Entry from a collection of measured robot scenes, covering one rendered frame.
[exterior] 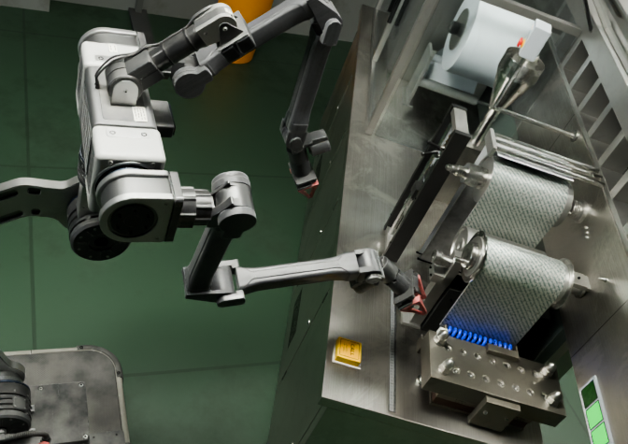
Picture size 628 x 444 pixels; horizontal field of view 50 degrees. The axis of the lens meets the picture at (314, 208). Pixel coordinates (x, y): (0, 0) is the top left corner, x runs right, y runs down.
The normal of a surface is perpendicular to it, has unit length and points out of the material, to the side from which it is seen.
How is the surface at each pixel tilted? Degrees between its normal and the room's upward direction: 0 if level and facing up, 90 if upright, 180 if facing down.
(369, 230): 0
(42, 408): 0
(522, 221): 92
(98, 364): 0
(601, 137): 90
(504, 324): 90
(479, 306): 90
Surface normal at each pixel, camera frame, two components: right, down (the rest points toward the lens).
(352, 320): 0.32, -0.71
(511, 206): -0.11, 0.66
